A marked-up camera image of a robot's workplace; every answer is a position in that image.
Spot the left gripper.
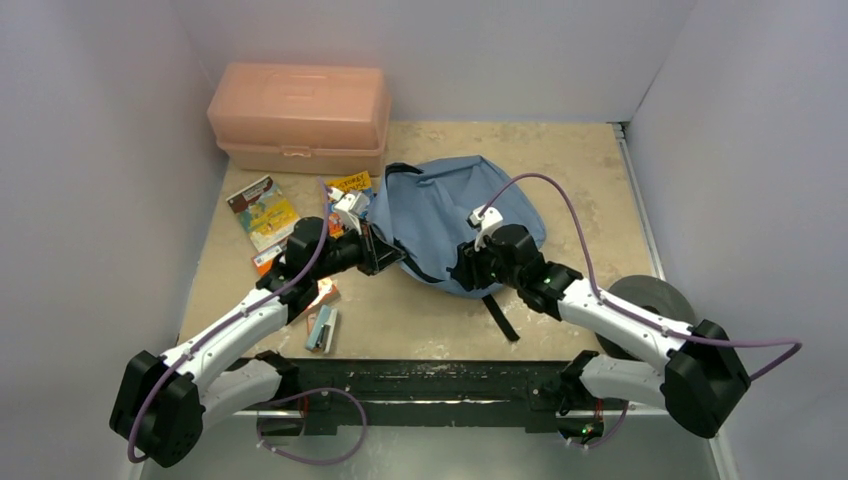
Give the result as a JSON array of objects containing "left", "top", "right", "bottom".
[{"left": 311, "top": 218, "right": 405, "bottom": 281}]

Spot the blue backpack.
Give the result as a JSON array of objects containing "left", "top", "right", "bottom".
[{"left": 366, "top": 155, "right": 519, "bottom": 342}]

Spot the yellow treehouse book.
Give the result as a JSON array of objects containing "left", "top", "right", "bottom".
[{"left": 326, "top": 171, "right": 374, "bottom": 238}]

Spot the orange treehouse book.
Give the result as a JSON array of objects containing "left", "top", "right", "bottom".
[{"left": 252, "top": 241, "right": 341, "bottom": 319}]

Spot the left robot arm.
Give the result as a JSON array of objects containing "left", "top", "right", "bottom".
[{"left": 109, "top": 217, "right": 406, "bottom": 467}]

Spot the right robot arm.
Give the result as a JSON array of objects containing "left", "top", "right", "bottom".
[{"left": 449, "top": 224, "right": 751, "bottom": 438}]

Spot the small orange eraser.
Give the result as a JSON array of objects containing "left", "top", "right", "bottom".
[{"left": 306, "top": 312, "right": 318, "bottom": 336}]

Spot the light blue stapler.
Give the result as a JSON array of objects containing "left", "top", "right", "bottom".
[{"left": 305, "top": 305, "right": 339, "bottom": 354}]

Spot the pink plastic storage box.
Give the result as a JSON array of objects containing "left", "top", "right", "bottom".
[{"left": 207, "top": 63, "right": 392, "bottom": 176}]

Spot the grey tape roll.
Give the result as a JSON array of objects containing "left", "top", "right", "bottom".
[{"left": 607, "top": 275, "right": 699, "bottom": 325}]

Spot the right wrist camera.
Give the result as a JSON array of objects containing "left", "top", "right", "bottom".
[{"left": 467, "top": 205, "right": 503, "bottom": 251}]

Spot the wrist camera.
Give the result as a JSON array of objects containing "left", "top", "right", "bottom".
[
  {"left": 328, "top": 187, "right": 370, "bottom": 234},
  {"left": 467, "top": 205, "right": 503, "bottom": 251}
]

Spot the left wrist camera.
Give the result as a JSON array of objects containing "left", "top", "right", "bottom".
[{"left": 328, "top": 187, "right": 370, "bottom": 234}]

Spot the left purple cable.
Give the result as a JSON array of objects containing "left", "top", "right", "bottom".
[{"left": 127, "top": 177, "right": 334, "bottom": 465}]

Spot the purple cable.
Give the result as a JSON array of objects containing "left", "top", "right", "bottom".
[
  {"left": 478, "top": 172, "right": 804, "bottom": 384},
  {"left": 127, "top": 177, "right": 334, "bottom": 465}
]

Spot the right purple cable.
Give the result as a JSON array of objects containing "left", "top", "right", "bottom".
[{"left": 478, "top": 172, "right": 804, "bottom": 384}]

